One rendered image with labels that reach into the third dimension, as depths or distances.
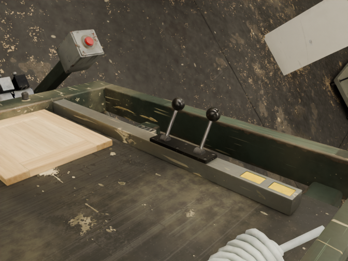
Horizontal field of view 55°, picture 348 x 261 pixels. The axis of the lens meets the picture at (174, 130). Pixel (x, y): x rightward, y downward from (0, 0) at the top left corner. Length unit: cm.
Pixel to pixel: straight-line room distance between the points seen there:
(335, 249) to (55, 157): 78
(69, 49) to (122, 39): 142
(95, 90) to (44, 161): 59
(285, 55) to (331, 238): 431
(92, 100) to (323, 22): 334
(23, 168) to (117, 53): 201
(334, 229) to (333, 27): 407
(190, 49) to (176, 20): 31
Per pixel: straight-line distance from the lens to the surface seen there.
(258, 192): 76
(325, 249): 27
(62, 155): 95
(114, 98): 143
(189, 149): 87
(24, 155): 99
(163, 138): 91
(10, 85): 148
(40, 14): 267
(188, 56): 333
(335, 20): 431
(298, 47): 448
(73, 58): 151
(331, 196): 92
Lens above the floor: 208
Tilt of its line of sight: 47 degrees down
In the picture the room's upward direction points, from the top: 66 degrees clockwise
